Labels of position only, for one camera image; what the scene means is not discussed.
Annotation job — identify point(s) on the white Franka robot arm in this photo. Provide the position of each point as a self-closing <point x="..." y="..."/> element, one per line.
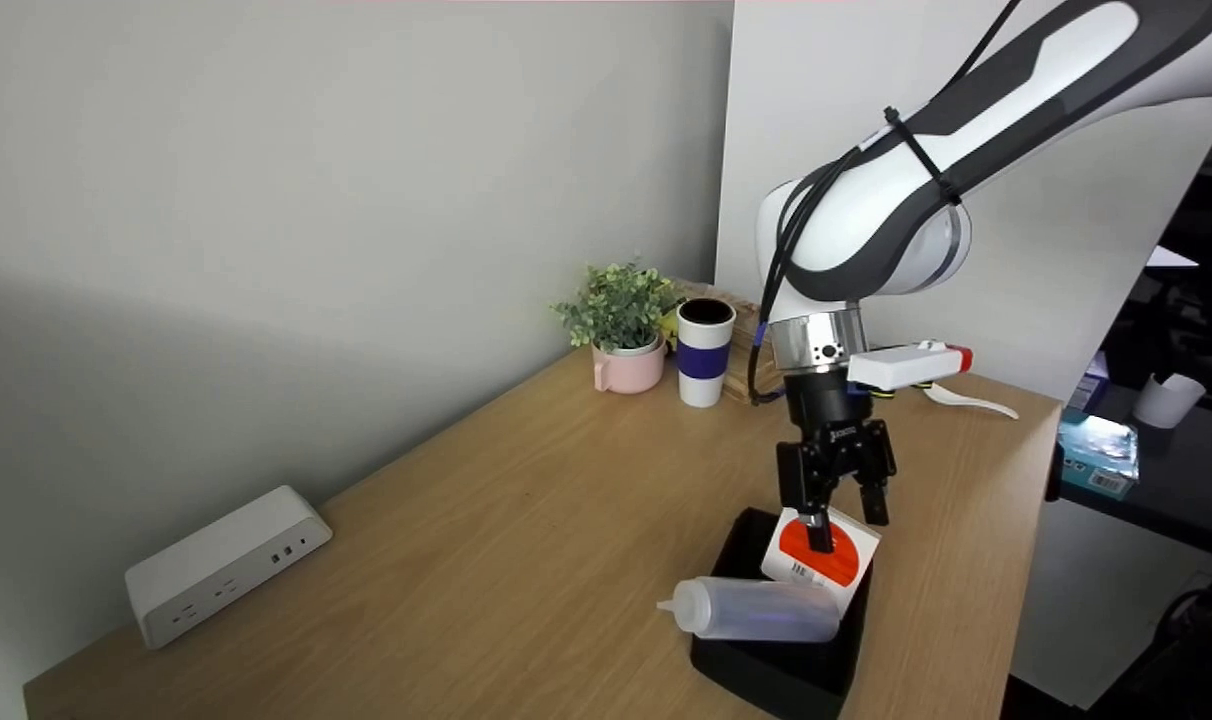
<point x="897" y="214"/>

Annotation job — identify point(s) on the white book with red circle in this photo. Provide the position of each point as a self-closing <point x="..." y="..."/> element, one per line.
<point x="844" y="564"/>

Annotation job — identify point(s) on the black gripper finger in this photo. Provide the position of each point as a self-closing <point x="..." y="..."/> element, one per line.
<point x="876" y="475"/>
<point x="819" y="513"/>

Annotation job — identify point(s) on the white electronic device box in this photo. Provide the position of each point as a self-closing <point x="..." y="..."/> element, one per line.
<point x="225" y="560"/>

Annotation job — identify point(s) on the white cylindrical container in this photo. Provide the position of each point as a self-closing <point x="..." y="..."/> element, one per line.
<point x="1169" y="401"/>

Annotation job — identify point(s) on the white cup with blue band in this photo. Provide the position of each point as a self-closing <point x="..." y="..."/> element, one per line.
<point x="701" y="360"/>

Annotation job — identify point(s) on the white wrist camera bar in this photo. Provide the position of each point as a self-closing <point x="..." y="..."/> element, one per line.
<point x="905" y="367"/>

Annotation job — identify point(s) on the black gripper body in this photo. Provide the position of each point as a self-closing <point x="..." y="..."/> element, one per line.
<point x="820" y="405"/>

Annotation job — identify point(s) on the teal product box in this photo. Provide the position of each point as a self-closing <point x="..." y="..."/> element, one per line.
<point x="1099" y="452"/>

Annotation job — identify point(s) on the black square box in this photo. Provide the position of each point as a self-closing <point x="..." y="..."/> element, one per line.
<point x="776" y="674"/>

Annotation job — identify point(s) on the translucent squeeze sauce bottle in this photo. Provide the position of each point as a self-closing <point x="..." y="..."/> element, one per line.
<point x="757" y="613"/>

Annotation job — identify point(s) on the wooden slat crate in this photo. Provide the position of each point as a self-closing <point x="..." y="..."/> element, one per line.
<point x="741" y="382"/>

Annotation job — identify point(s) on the white plastic spoon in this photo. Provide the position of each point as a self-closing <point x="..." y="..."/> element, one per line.
<point x="978" y="401"/>

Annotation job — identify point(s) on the black side table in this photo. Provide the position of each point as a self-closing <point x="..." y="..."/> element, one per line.
<point x="1169" y="502"/>

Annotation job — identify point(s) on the green plant in pink pot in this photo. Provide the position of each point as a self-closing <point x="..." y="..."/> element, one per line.
<point x="622" y="315"/>

